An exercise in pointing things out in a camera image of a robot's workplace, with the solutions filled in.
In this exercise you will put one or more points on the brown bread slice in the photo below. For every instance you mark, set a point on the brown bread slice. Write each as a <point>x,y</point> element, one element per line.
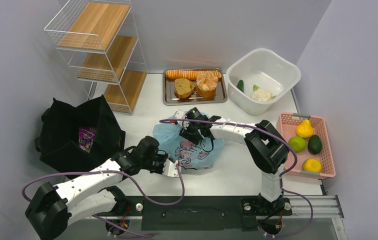
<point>183,87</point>

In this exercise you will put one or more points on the purple snack packet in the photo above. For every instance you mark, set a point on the purple snack packet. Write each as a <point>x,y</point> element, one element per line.
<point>86,137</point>

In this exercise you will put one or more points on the blue printed plastic bag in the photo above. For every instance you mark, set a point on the blue printed plastic bag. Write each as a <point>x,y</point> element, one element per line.
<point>192,156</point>

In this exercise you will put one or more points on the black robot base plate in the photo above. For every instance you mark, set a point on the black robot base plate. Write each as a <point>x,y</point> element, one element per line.
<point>202,213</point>

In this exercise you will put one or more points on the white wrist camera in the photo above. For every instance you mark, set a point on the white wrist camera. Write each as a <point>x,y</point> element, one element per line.
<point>180,118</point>
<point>171,168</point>

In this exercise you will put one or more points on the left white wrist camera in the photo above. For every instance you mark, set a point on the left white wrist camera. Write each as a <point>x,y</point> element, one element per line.
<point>171,168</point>

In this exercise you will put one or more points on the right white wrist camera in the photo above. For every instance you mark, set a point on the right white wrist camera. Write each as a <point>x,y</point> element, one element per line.
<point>180,118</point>

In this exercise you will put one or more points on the dark green avocado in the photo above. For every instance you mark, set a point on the dark green avocado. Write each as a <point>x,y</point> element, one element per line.
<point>314,145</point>

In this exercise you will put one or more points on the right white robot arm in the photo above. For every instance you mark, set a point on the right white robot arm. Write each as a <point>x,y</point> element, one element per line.
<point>266,146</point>

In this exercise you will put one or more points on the black fabric tote bag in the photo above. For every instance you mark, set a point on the black fabric tote bag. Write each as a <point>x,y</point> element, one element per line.
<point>58,142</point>

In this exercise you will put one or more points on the white wire wooden shelf rack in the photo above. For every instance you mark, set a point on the white wire wooden shelf rack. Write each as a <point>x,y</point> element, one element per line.
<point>99,41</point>

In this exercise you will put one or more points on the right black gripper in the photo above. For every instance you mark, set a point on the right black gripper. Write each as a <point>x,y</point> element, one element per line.
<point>187,133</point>

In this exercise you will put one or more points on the row of orange crackers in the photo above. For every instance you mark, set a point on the row of orange crackers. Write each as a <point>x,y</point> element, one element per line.
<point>189,74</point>

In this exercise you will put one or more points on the yellow lemon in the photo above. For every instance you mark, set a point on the yellow lemon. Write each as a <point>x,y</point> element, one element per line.
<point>312,165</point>

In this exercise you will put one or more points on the white plastic basin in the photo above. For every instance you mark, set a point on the white plastic basin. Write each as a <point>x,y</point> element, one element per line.
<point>265,69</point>

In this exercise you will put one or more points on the pink plastic basket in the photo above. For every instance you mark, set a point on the pink plastic basket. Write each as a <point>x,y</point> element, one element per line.
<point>286,126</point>

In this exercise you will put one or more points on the green lime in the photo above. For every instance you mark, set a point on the green lime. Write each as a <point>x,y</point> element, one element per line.
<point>297,143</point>

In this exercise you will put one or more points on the steel tray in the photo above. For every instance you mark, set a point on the steel tray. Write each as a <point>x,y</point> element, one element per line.
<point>171,99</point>

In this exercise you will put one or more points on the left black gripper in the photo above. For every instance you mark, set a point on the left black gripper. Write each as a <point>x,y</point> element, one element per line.
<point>163,158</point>

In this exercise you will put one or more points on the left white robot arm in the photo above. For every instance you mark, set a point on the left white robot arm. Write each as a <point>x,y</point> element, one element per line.
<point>54,207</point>

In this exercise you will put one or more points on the yellow pear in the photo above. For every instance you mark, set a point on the yellow pear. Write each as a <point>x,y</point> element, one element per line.
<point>305,129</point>

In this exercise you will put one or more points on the green cucumber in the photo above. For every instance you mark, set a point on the green cucumber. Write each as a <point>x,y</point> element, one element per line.
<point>240,85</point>

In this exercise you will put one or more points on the white cauliflower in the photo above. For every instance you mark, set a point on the white cauliflower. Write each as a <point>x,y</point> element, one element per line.
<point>262,95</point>

